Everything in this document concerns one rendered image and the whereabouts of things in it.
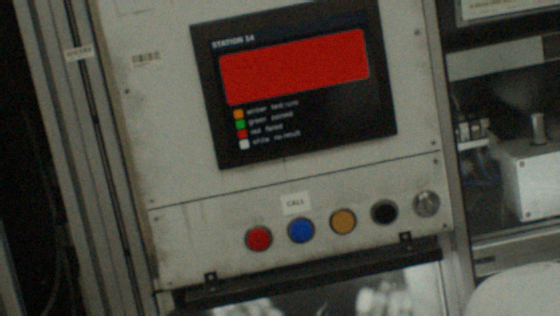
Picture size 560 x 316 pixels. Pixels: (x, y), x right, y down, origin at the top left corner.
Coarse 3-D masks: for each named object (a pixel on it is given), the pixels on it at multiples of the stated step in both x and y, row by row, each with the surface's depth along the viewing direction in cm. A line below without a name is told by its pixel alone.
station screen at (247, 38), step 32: (256, 32) 140; (288, 32) 140; (320, 32) 141; (224, 96) 142; (288, 96) 143; (320, 96) 143; (352, 96) 144; (256, 128) 143; (288, 128) 144; (320, 128) 144; (352, 128) 145
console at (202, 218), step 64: (128, 0) 139; (192, 0) 140; (256, 0) 141; (320, 0) 141; (384, 0) 143; (128, 64) 141; (192, 64) 142; (384, 64) 144; (128, 128) 144; (192, 128) 145; (384, 128) 146; (192, 192) 147; (256, 192) 148; (320, 192) 149; (384, 192) 150; (448, 192) 151; (192, 256) 150; (256, 256) 151; (320, 256) 152
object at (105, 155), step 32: (64, 0) 140; (64, 32) 140; (96, 64) 142; (96, 96) 143; (96, 128) 145; (96, 160) 146; (96, 192) 147; (128, 192) 147; (128, 224) 148; (128, 256) 150; (128, 288) 151
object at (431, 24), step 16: (432, 0) 145; (432, 16) 145; (432, 32) 146; (432, 48) 146; (432, 64) 147; (448, 96) 149; (448, 112) 149; (448, 128) 150; (448, 144) 150; (448, 160) 151; (448, 176) 152; (464, 224) 154; (448, 240) 154; (464, 240) 154; (448, 256) 155; (464, 256) 155; (448, 272) 156; (464, 272) 156; (448, 288) 156; (464, 288) 156; (448, 304) 157
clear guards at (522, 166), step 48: (480, 0) 145; (528, 0) 146; (480, 48) 147; (528, 48) 148; (480, 96) 149; (528, 96) 150; (480, 144) 151; (528, 144) 152; (480, 192) 153; (528, 192) 154; (480, 240) 155; (528, 240) 156; (192, 288) 152; (336, 288) 154; (384, 288) 155; (432, 288) 156
